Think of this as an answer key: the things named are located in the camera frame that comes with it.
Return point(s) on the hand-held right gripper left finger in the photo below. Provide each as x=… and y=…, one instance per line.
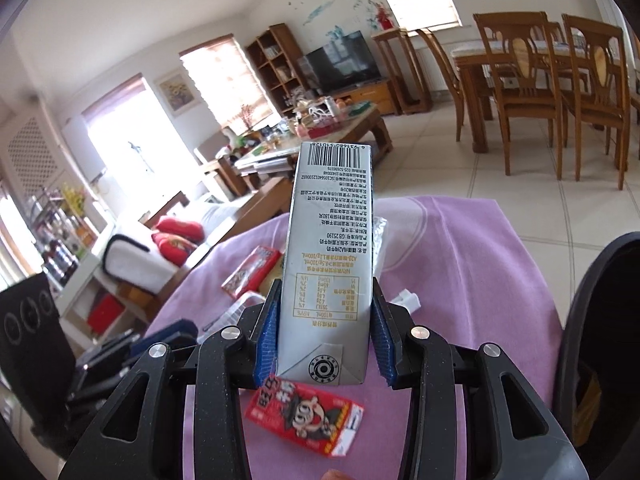
x=267, y=330

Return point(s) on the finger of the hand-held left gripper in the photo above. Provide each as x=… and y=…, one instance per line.
x=110, y=360

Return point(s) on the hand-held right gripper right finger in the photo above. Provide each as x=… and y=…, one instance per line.
x=382, y=335

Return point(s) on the red snack packet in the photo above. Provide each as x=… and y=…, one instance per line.
x=250, y=270

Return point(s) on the small red drink carton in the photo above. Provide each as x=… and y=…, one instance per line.
x=305, y=420

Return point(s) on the silver milk carton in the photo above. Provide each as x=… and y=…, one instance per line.
x=325, y=240

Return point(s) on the black trash bin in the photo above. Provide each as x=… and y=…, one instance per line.
x=600, y=310

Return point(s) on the clear plastic wrapper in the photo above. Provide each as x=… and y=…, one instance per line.
x=235, y=312
x=381, y=245

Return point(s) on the small white plastic piece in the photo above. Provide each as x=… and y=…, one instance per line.
x=406, y=302

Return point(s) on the cluttered white side shelf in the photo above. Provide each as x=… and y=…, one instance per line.
x=80, y=280

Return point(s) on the purple cloth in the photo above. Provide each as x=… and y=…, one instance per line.
x=475, y=270

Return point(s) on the wooden sofa with white cushions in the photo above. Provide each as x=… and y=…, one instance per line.
x=225, y=215

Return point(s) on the red cushion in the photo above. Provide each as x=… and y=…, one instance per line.
x=180, y=227
x=172, y=250

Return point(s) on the white lattice radiator cover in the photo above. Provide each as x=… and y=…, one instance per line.
x=30, y=155

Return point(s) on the wooden coffee table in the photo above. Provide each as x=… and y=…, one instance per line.
x=360, y=127

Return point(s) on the white pink decorative basket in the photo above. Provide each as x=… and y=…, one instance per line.
x=317, y=115

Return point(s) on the green box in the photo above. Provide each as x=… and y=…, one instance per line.
x=360, y=108

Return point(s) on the wooden television stand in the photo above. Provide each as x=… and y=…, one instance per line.
x=372, y=97

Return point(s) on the framed sunflower picture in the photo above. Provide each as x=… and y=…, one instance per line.
x=175, y=92

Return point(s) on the wooden bookshelf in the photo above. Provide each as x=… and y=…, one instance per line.
x=272, y=65

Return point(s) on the wooden dining chair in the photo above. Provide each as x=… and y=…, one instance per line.
x=600, y=110
x=445, y=75
x=525, y=105
x=555, y=30

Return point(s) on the flat screen television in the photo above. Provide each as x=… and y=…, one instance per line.
x=345, y=62

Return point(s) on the wooden dining table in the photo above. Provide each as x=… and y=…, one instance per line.
x=472, y=67

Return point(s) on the tall wooden plant stand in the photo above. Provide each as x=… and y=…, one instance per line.
x=395, y=34

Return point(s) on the red flower vase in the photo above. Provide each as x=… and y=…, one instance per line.
x=385, y=17

